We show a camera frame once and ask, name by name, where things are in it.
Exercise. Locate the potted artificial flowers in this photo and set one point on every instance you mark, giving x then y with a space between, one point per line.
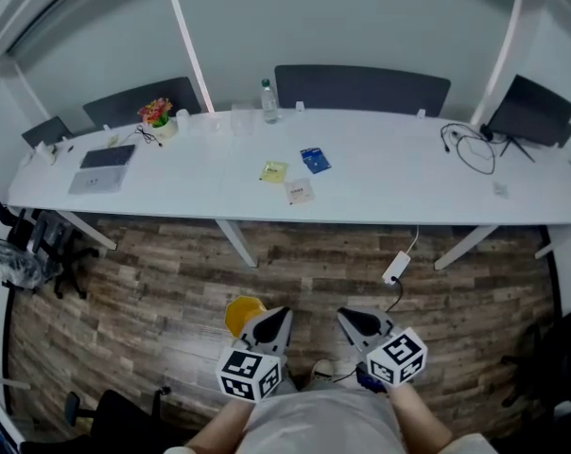
159 116

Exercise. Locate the person's white shirt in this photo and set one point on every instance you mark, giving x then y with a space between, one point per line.
323 424

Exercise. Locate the yellow funnel cup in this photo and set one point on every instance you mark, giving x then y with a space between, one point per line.
240 315

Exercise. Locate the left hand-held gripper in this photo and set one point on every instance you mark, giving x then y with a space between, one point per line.
247 371

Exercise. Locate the person's white shoe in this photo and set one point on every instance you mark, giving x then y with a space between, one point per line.
322 371

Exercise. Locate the white desk leg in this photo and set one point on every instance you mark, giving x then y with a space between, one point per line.
240 246
462 249
91 232

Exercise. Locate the white power adapter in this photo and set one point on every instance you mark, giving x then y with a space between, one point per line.
395 267

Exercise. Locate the person's left forearm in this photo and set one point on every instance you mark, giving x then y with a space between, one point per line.
219 426

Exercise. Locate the white cup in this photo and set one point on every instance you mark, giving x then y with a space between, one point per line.
182 121

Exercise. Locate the person's right forearm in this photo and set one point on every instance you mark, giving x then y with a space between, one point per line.
418 419

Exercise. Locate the clear plastic container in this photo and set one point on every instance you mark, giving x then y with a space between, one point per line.
243 121

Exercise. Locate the black waist-worn device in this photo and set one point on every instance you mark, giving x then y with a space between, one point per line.
368 381

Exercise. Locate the white divider clip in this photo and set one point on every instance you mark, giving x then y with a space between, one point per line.
300 106
422 112

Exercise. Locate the plastic-wrapped office chair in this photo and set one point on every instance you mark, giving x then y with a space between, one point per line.
11 260

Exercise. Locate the black keyboard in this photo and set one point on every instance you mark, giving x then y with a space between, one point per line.
108 156

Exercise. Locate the white paper roll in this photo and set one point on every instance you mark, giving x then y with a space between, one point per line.
46 154

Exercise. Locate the pale pink sachet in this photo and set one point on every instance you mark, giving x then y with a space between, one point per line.
299 191

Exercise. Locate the small clear plastic bag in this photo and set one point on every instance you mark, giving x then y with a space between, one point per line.
500 190

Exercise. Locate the yellow sachet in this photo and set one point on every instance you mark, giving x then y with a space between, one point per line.
272 172

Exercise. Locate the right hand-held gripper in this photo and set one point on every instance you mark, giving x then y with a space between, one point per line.
399 357

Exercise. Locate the blue coffee packet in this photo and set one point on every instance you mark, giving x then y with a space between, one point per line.
315 160

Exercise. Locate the clear water bottle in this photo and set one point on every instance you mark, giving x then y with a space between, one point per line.
269 104

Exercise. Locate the person's light trousers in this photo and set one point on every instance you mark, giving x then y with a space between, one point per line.
295 386

